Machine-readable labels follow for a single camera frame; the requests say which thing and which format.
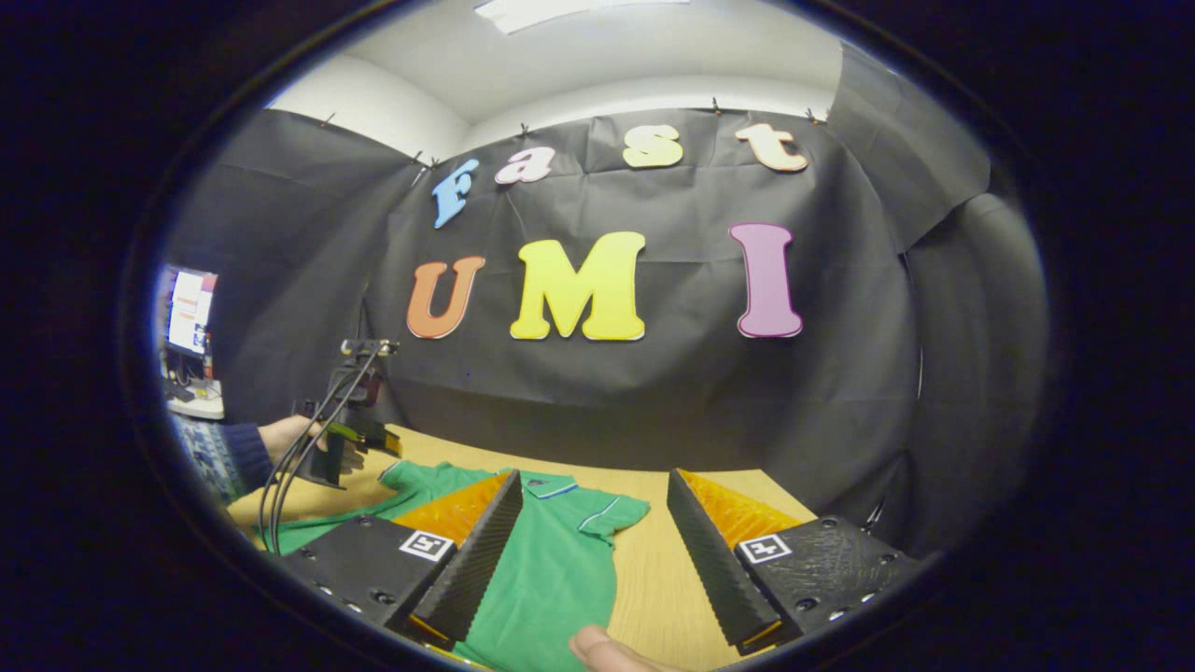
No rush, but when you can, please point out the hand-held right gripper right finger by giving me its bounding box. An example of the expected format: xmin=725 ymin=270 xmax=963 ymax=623
xmin=667 ymin=469 xmax=922 ymax=656

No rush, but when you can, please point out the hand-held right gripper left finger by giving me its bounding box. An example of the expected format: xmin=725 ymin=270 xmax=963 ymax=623
xmin=278 ymin=469 xmax=525 ymax=652

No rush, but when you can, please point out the green T-shirt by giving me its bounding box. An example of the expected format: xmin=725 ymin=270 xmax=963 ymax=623
xmin=257 ymin=459 xmax=652 ymax=671

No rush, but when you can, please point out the white side desk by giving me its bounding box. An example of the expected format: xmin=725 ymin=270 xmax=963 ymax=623
xmin=163 ymin=359 xmax=227 ymax=421

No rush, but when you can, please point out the blue patterned cloth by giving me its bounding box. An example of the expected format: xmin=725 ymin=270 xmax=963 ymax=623
xmin=173 ymin=413 xmax=246 ymax=507

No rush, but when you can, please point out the black backdrop cloth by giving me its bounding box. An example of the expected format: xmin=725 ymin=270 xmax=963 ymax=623
xmin=159 ymin=42 xmax=1051 ymax=561

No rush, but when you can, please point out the computer monitor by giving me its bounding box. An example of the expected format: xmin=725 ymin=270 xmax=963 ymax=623
xmin=161 ymin=266 xmax=220 ymax=360

